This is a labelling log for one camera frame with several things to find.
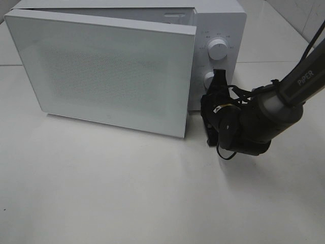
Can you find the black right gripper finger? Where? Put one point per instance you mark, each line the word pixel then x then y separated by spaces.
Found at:
pixel 219 75

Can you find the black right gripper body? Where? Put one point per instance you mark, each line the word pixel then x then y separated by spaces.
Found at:
pixel 216 105

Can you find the white timer knob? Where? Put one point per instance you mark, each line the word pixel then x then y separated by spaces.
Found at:
pixel 208 79

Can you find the white microwave door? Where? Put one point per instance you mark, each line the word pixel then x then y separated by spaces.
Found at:
pixel 121 72

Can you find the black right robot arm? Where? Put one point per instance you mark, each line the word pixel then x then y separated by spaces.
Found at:
pixel 245 122

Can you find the upper white power knob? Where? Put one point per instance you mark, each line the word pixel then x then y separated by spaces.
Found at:
pixel 217 48

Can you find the white microwave oven body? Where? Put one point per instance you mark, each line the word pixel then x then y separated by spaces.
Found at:
pixel 207 19

